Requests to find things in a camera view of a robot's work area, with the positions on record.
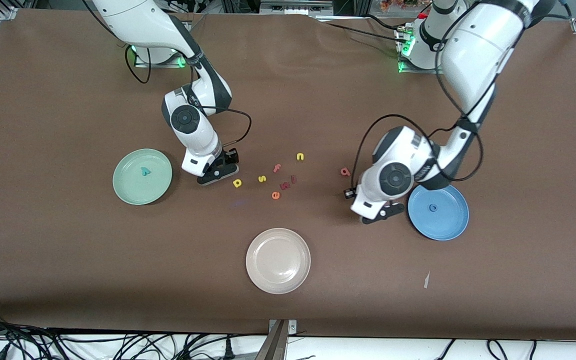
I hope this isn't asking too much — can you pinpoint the green plate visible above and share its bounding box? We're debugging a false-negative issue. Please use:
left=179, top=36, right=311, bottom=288
left=112, top=148, right=173, bottom=206

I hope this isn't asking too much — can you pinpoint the brown table cover sheet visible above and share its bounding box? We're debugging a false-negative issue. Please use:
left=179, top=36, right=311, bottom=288
left=0, top=9, right=576, bottom=342

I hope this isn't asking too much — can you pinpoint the blue plate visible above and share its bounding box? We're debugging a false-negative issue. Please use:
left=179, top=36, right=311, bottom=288
left=407, top=182, right=470, bottom=241

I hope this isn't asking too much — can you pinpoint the beige plate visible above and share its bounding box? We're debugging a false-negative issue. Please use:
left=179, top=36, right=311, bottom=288
left=245, top=228, right=312, bottom=295

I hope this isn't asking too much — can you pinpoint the grey metal beam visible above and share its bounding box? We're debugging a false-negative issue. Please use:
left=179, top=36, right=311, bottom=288
left=254, top=320, right=289, bottom=360

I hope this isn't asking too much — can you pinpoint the orange decorative object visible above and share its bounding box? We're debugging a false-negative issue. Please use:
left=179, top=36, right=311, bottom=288
left=380, top=0, right=431, bottom=11

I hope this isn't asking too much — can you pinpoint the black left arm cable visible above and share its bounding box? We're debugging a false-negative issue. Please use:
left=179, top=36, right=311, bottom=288
left=354, top=0, right=485, bottom=191

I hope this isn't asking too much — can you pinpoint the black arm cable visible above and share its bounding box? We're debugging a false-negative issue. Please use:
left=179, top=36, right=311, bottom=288
left=354, top=0, right=485, bottom=191
left=124, top=46, right=253, bottom=152

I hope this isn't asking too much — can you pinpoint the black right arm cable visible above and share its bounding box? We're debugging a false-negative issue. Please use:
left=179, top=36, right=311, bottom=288
left=124, top=46, right=253, bottom=152

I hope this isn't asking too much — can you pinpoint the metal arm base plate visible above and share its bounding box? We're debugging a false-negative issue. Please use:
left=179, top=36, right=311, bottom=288
left=134, top=47, right=190, bottom=69
left=397, top=27, right=445, bottom=75

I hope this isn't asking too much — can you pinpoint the silver metal bracket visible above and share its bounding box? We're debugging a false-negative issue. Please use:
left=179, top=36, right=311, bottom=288
left=269, top=319, right=298, bottom=337

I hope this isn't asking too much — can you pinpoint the black base cable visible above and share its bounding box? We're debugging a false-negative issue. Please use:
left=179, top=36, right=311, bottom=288
left=318, top=21, right=405, bottom=43
left=363, top=14, right=400, bottom=31

